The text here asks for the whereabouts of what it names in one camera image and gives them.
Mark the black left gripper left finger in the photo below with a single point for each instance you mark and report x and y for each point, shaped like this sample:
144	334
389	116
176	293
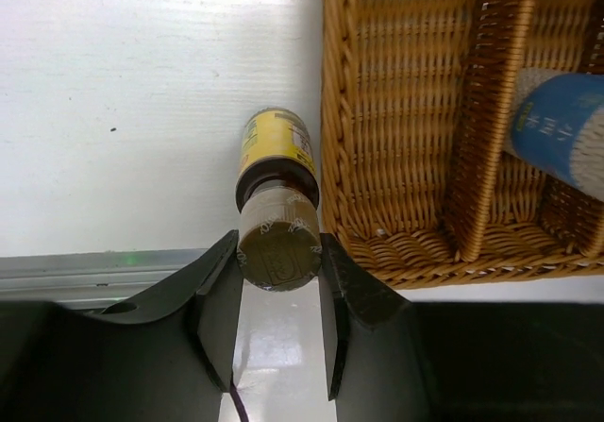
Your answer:
164	354

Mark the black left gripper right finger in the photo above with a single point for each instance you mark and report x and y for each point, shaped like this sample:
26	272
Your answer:
390	359

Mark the yellow-label small bottle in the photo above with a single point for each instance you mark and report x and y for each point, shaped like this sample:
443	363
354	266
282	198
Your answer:
277	195

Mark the silver-lid salt shaker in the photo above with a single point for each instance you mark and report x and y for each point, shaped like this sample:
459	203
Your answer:
556	126

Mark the brown wicker basket tray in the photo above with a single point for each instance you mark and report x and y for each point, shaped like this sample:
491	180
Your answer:
415	100

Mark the aluminium table frame rail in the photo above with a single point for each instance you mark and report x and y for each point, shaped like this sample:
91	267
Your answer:
89	280

